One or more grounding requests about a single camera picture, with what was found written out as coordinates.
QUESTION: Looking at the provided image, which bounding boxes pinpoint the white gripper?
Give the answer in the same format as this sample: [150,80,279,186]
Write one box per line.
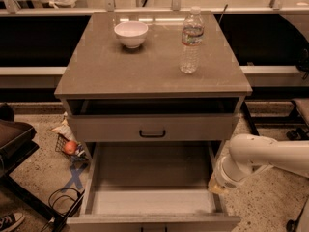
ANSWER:
[208,155,272,194]

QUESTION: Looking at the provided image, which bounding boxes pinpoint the grey drawer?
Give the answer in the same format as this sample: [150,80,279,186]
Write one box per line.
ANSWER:
[67,97,241,143]
[68,142,240,232]

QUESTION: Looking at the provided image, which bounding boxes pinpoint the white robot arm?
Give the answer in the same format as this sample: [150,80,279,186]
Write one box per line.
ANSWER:
[209,134,309,232]

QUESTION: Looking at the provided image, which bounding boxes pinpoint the grey drawer cabinet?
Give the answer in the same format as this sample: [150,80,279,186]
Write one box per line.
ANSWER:
[55,12,251,153]

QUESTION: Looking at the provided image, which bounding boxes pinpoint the black office chair right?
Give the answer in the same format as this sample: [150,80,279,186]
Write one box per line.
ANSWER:
[286,98,309,232]

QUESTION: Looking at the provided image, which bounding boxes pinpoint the black office chair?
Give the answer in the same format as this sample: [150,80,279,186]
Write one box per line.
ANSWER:
[286,98,309,232]
[0,102,85,232]

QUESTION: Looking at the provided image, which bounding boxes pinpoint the blue tape cross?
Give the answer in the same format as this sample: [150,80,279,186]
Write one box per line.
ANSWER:
[63,163,88,189]

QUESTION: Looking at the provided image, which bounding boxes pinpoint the red apple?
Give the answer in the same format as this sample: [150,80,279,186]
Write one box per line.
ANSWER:
[64,141,77,155]

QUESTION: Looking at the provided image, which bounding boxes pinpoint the clear plastic water bottle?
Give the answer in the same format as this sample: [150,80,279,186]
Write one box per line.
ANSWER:
[180,7,205,73]

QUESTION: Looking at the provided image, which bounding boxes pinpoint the snack bag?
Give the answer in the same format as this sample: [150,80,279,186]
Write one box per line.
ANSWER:
[52,112,75,141]

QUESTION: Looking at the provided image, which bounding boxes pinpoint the white ceramic bowl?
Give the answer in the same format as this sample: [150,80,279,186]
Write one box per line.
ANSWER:
[114,21,149,48]

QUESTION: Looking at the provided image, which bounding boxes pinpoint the black office chair left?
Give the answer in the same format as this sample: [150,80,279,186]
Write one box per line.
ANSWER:
[0,102,85,232]

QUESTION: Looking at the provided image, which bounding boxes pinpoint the black white sneaker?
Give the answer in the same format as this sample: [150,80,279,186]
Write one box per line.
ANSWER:
[0,213,25,232]

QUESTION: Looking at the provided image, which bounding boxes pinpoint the black metal frame leg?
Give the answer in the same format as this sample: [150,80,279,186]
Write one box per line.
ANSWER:
[241,101,259,135]

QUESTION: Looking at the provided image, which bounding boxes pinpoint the black cable on floor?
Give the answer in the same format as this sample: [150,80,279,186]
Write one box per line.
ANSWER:
[40,187,83,232]

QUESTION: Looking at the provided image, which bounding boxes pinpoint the black wire basket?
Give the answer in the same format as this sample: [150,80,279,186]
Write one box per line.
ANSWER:
[55,134,88,162]

